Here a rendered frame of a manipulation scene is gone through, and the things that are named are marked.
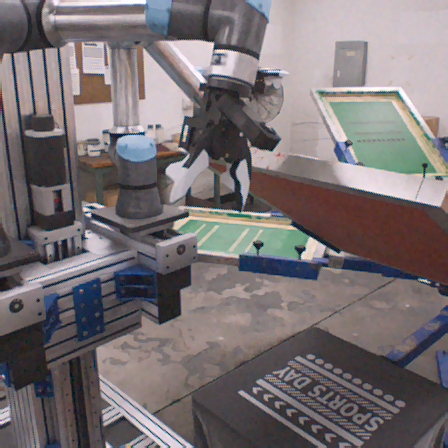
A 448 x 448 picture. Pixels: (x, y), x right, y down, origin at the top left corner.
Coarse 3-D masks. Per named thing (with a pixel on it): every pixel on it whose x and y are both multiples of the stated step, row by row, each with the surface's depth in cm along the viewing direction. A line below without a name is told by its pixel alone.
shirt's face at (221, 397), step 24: (312, 336) 143; (336, 336) 143; (264, 360) 132; (288, 360) 132; (336, 360) 132; (360, 360) 132; (384, 360) 132; (216, 384) 122; (240, 384) 122; (384, 384) 122; (408, 384) 122; (432, 384) 122; (216, 408) 114; (240, 408) 114; (408, 408) 114; (432, 408) 113; (264, 432) 106; (288, 432) 106; (384, 432) 106; (408, 432) 106
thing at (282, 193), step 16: (256, 176) 100; (272, 176) 94; (256, 192) 119; (272, 192) 110; (288, 192) 102; (304, 192) 96; (288, 208) 123; (304, 208) 113; (320, 208) 105; (304, 224) 138; (320, 224) 127; (336, 224) 116; (336, 240) 143; (352, 240) 130; (368, 240) 120; (368, 256) 148; (384, 256) 135; (416, 272) 140
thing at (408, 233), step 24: (312, 192) 93; (336, 192) 84; (360, 216) 96; (384, 216) 87; (408, 216) 80; (384, 240) 110; (408, 240) 99; (432, 240) 90; (408, 264) 131; (432, 264) 115
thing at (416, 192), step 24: (264, 168) 90; (288, 168) 87; (312, 168) 83; (336, 168) 80; (360, 168) 77; (360, 192) 78; (384, 192) 73; (408, 192) 71; (432, 192) 69; (288, 216) 136; (432, 216) 74; (384, 264) 151
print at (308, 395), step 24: (312, 360) 132; (264, 384) 122; (288, 384) 122; (312, 384) 122; (336, 384) 122; (360, 384) 122; (264, 408) 114; (288, 408) 114; (312, 408) 114; (336, 408) 114; (360, 408) 114; (384, 408) 114; (312, 432) 106; (336, 432) 106; (360, 432) 106
